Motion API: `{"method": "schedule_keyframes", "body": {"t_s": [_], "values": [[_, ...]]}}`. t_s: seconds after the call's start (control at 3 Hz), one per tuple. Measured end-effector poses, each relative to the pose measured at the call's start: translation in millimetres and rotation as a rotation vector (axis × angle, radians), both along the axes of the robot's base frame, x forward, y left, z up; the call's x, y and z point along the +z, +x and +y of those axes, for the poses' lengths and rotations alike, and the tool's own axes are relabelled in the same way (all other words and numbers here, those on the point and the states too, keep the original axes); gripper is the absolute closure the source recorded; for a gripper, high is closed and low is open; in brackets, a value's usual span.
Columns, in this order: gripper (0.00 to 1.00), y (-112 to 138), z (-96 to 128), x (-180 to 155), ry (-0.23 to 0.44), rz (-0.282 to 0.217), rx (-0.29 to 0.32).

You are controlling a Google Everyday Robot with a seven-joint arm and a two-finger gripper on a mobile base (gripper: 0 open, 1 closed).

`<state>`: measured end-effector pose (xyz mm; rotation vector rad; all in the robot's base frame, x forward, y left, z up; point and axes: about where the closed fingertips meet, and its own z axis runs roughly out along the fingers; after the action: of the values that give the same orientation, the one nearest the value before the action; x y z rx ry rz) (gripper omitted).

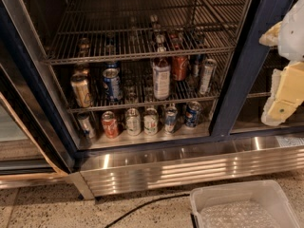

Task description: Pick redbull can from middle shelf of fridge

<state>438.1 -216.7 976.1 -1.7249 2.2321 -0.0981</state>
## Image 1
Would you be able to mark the white labelled drink bottle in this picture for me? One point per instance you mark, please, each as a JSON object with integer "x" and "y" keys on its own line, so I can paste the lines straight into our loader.
{"x": 161, "y": 78}

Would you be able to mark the upper wire shelf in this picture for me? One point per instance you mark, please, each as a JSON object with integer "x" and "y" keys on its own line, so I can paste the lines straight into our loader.
{"x": 116, "y": 30}

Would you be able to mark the blue pepsi can bottom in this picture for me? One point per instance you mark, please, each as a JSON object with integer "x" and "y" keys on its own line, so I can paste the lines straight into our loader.
{"x": 192, "y": 114}

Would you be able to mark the silver can bottom left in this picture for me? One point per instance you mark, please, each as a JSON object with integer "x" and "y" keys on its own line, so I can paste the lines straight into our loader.
{"x": 86, "y": 125}

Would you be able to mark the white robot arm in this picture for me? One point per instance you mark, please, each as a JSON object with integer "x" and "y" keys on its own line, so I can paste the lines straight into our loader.
{"x": 287, "y": 90}

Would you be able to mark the white can bottom shelf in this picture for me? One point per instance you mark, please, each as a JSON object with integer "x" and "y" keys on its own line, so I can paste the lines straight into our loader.
{"x": 133, "y": 122}

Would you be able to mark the clear plastic bin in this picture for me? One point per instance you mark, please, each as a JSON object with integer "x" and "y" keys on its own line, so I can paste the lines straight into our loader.
{"x": 267, "y": 193}

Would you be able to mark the silver redbull can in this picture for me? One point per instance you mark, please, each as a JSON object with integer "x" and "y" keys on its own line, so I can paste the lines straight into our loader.
{"x": 207, "y": 72}

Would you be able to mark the white green can bottom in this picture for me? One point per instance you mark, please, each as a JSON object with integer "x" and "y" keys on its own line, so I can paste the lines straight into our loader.
{"x": 150, "y": 121}

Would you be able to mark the blue silver can bottom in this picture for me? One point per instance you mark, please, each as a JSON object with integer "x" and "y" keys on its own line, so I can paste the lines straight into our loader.
{"x": 170, "y": 119}

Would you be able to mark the red coca cola can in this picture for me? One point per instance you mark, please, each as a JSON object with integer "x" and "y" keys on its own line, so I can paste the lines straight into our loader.
{"x": 179, "y": 67}

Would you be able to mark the middle wire shelf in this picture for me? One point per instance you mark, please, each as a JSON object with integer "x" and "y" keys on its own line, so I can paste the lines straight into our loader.
{"x": 137, "y": 86}

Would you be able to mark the open fridge glass door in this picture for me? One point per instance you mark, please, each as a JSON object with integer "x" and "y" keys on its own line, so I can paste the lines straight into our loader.
{"x": 29, "y": 146}

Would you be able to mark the right compartment wire shelf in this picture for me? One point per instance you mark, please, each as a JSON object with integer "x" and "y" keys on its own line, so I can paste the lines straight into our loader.
{"x": 263, "y": 82}

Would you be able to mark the dark can behind redbull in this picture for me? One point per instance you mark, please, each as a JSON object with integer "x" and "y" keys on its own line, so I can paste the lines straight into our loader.
{"x": 195, "y": 63}

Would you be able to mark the bubble wrap sheet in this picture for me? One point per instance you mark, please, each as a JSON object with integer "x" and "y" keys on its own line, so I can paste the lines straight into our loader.
{"x": 240, "y": 214}

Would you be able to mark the red coke can bottom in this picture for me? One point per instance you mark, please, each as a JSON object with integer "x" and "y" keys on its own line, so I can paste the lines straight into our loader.
{"x": 110, "y": 126}

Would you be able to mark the gold can middle shelf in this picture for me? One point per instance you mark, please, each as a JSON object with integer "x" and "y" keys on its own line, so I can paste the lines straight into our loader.
{"x": 80, "y": 86}

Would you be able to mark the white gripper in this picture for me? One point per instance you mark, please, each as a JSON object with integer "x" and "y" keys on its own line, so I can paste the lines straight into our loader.
{"x": 293, "y": 32}

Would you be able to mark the blue pepsi can middle shelf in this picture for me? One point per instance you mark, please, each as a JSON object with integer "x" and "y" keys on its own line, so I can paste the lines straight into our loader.
{"x": 112, "y": 84}

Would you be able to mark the stainless steel fridge cabinet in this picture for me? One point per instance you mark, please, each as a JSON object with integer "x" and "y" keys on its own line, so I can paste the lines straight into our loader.
{"x": 230, "y": 140}

